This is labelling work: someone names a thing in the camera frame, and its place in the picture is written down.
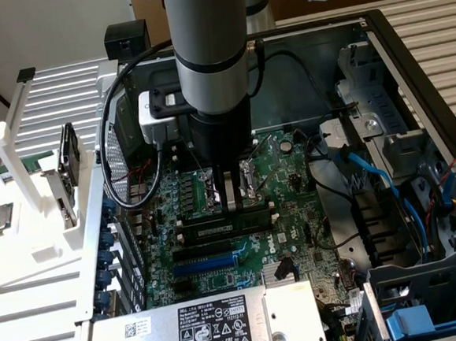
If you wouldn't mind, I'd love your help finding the graphics card with metal bracket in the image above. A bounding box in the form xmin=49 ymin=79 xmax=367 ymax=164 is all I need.
xmin=40 ymin=166 xmax=80 ymax=233

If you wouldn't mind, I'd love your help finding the long black expansion slot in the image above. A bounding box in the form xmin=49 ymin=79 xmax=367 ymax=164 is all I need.
xmin=172 ymin=239 xmax=234 ymax=263

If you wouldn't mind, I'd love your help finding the light blue flat wire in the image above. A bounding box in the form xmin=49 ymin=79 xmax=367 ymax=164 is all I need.
xmin=441 ymin=170 xmax=456 ymax=212

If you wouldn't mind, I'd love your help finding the white parts rack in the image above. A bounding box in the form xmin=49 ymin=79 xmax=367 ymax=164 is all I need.
xmin=0 ymin=60 xmax=138 ymax=295

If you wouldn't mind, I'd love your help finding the black cable with metal plug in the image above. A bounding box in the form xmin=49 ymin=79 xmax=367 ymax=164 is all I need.
xmin=243 ymin=36 xmax=271 ymax=101

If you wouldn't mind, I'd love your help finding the printed brown cardboard box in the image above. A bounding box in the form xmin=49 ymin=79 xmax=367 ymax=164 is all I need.
xmin=127 ymin=0 xmax=172 ymax=49

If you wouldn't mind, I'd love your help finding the thin metal locking lever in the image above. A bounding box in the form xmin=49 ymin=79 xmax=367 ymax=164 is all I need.
xmin=248 ymin=133 xmax=282 ymax=191
xmin=187 ymin=140 xmax=209 ymax=178

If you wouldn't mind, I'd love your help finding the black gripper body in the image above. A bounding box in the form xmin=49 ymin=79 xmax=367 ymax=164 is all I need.
xmin=185 ymin=96 xmax=258 ymax=171

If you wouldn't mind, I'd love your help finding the blue flat disk wire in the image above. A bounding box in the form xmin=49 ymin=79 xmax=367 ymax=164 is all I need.
xmin=331 ymin=139 xmax=433 ymax=265

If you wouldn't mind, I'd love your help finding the small black end cap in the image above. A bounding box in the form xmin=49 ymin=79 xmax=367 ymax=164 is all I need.
xmin=15 ymin=66 xmax=37 ymax=83

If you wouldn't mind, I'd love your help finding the black looped gripper cable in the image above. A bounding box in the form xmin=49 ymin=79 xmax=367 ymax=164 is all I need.
xmin=94 ymin=39 xmax=188 ymax=213

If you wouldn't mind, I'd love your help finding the long blue expansion slot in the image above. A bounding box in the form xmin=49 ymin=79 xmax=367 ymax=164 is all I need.
xmin=171 ymin=253 xmax=239 ymax=278

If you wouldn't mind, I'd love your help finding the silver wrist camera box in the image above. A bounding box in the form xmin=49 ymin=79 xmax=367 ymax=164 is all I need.
xmin=135 ymin=85 xmax=196 ymax=149

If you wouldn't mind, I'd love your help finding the blue plastic drive caddy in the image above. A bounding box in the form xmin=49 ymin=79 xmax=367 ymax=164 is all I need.
xmin=383 ymin=302 xmax=456 ymax=341

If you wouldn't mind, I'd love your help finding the black plastic block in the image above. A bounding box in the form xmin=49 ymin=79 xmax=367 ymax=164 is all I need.
xmin=103 ymin=20 xmax=154 ymax=63

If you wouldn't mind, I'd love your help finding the small silver heatsink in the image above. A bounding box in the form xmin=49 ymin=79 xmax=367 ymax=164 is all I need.
xmin=261 ymin=260 xmax=297 ymax=285

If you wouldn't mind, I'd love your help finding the silver metal disk bay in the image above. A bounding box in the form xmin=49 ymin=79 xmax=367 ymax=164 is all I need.
xmin=332 ymin=39 xmax=430 ymax=178

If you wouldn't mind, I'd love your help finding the open grey PC case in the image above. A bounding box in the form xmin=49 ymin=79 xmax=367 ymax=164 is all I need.
xmin=49 ymin=2 xmax=456 ymax=341

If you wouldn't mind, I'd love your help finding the long black wire with connector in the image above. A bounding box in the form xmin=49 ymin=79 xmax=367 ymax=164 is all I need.
xmin=261 ymin=44 xmax=357 ymax=120

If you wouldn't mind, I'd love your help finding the green motherboard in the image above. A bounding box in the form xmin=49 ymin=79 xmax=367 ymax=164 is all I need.
xmin=124 ymin=123 xmax=366 ymax=332

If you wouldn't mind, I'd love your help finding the green RAM stick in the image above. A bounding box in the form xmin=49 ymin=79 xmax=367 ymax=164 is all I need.
xmin=180 ymin=204 xmax=277 ymax=246
xmin=0 ymin=150 xmax=58 ymax=183

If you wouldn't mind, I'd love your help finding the short black expansion slot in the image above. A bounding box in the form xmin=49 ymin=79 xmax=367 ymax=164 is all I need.
xmin=172 ymin=279 xmax=194 ymax=295

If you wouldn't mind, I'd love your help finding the black hard disk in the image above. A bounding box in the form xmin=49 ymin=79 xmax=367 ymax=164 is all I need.
xmin=54 ymin=121 xmax=85 ymax=189

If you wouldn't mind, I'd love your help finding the CPU socket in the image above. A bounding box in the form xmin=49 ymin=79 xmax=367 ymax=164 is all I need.
xmin=198 ymin=161 xmax=264 ymax=217

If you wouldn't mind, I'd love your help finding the blue card retention clip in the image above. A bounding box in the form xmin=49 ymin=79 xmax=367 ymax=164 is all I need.
xmin=98 ymin=246 xmax=115 ymax=269
xmin=96 ymin=268 xmax=114 ymax=291
xmin=95 ymin=290 xmax=113 ymax=313
xmin=99 ymin=222 xmax=116 ymax=246
xmin=102 ymin=195 xmax=119 ymax=220

